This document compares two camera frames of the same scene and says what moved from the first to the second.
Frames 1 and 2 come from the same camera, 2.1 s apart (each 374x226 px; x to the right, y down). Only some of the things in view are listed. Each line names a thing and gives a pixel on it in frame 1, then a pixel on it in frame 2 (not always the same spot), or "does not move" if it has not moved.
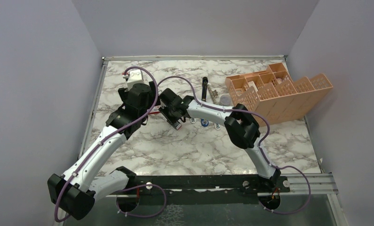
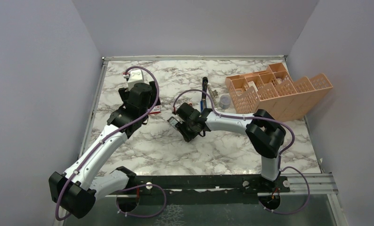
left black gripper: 153,97 does not move
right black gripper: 163,109 -> 186,135
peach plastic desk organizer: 274,98 does not move
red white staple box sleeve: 154,110 does not move
